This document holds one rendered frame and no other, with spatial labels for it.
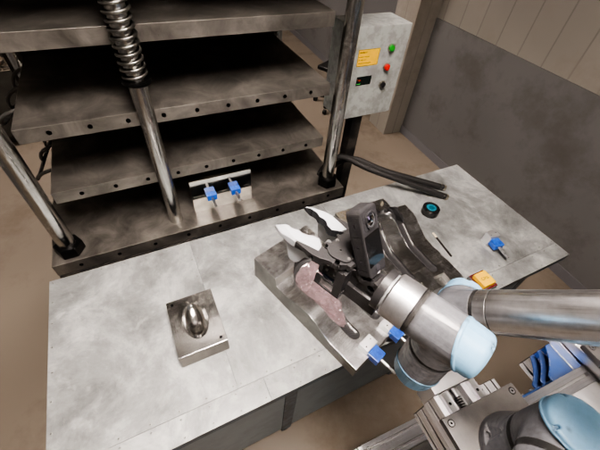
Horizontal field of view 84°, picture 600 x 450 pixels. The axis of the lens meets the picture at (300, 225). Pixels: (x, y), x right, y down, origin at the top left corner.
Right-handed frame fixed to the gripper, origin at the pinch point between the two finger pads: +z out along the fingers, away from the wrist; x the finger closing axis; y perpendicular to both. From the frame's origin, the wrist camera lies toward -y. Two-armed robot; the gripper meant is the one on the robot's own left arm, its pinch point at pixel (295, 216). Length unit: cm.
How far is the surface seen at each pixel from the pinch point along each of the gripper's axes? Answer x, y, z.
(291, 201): 67, 59, 50
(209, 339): -5, 60, 19
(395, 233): 70, 46, 0
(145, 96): 14, 8, 75
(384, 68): 112, 1, 45
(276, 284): 23, 55, 18
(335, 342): 22, 58, -9
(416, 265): 65, 49, -14
